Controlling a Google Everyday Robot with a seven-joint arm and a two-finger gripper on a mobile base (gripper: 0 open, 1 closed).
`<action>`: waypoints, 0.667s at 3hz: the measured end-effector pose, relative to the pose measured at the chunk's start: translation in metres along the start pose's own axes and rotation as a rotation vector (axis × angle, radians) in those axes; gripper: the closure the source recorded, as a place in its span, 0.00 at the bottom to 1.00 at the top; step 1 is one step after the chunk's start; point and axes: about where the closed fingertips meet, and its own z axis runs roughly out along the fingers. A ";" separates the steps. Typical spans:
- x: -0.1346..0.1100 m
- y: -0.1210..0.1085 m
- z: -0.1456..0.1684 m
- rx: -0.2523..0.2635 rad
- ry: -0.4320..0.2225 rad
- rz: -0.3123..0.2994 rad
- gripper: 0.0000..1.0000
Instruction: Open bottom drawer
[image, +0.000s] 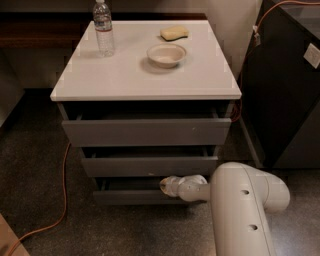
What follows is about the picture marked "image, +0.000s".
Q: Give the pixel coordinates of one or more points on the clear plastic water bottle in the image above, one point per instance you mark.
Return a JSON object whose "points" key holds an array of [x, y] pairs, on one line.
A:
{"points": [[103, 26]]}

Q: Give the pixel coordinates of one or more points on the grey bottom drawer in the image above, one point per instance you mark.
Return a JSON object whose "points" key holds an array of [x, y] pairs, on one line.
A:
{"points": [[134, 191]]}

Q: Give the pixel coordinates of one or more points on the grey top drawer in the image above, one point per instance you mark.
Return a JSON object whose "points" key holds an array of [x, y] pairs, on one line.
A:
{"points": [[115, 127]]}

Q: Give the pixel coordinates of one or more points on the dark cabinet on right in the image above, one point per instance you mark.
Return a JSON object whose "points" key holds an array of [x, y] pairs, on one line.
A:
{"points": [[280, 89]]}

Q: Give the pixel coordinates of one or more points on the white top grey drawer cabinet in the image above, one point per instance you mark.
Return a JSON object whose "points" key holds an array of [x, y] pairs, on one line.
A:
{"points": [[202, 82]]}

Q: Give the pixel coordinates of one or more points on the beige bowl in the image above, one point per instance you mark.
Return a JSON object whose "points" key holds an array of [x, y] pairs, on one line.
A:
{"points": [[166, 55]]}

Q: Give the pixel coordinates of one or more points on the grey middle drawer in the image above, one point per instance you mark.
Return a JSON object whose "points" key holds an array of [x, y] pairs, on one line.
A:
{"points": [[149, 161]]}

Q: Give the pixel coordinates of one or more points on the white wall outlet plate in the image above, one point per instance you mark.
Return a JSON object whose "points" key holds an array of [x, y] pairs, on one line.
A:
{"points": [[312, 55]]}

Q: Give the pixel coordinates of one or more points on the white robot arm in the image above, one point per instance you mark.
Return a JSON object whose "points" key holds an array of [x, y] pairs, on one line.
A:
{"points": [[240, 197]]}

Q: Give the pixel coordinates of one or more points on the yellow sponge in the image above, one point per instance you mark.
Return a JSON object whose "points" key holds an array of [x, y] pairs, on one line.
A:
{"points": [[174, 33]]}

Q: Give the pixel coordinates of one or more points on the grey drawer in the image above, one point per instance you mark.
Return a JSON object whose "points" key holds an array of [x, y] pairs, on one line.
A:
{"points": [[115, 127], [134, 191], [149, 161]]}

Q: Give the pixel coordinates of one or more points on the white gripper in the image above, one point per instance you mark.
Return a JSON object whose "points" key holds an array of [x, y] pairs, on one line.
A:
{"points": [[185, 191]]}

